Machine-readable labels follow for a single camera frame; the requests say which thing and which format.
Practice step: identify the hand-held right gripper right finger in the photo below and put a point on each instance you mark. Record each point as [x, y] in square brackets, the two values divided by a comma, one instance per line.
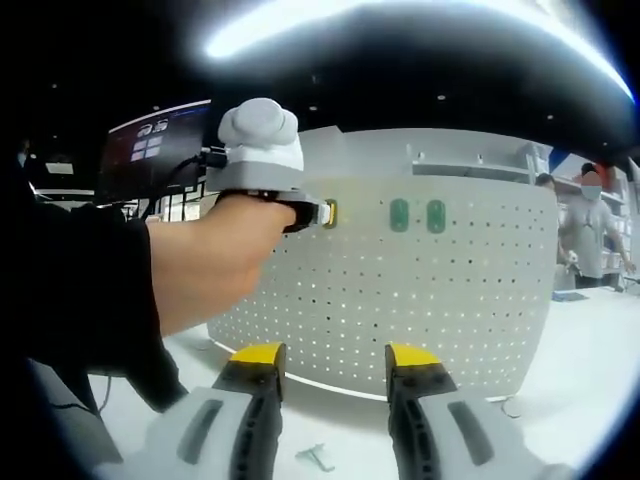
[405, 385]

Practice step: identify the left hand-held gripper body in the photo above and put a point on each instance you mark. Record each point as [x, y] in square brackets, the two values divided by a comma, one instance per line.
[260, 165]

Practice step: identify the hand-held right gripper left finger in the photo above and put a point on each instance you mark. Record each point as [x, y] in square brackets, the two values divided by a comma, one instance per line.
[235, 405]

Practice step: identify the white perforated mounting plate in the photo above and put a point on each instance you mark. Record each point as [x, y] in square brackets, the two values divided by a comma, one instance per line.
[400, 300]

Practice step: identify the person's left hand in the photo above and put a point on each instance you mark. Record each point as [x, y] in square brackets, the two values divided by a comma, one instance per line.
[220, 260]

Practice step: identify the long ceiling light strip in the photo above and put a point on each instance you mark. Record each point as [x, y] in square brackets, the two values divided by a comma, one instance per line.
[300, 25]

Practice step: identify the white shelf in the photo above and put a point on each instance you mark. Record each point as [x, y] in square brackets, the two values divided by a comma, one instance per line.
[470, 169]

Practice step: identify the flat blue item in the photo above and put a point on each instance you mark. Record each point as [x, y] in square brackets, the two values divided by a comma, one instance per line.
[570, 297]

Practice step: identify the large dark wall screen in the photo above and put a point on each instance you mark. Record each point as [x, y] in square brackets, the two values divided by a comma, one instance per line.
[150, 170]

